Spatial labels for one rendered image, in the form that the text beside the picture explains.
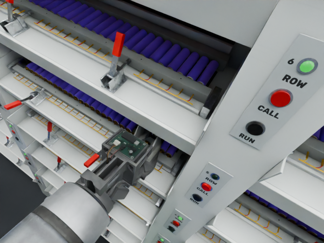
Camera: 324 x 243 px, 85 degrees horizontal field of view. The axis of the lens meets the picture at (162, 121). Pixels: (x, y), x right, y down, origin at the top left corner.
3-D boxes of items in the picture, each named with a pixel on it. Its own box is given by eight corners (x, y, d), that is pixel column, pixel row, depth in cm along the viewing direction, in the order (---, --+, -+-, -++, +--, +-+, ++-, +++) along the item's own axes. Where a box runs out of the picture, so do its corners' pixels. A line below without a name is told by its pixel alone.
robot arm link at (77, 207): (89, 257, 26) (44, 217, 28) (113, 226, 29) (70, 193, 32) (86, 240, 20) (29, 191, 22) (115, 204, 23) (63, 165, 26)
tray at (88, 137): (165, 200, 43) (168, 195, 35) (6, 91, 57) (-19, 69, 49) (201, 137, 52) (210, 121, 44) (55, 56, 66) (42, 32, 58)
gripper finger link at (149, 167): (165, 154, 38) (139, 182, 32) (163, 158, 39) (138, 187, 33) (148, 142, 40) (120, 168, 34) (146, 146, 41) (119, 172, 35)
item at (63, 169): (143, 240, 68) (141, 244, 56) (36, 157, 82) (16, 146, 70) (169, 193, 77) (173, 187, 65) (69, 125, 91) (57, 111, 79)
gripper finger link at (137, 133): (158, 114, 40) (137, 139, 34) (153, 132, 44) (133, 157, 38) (146, 109, 41) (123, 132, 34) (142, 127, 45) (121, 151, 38)
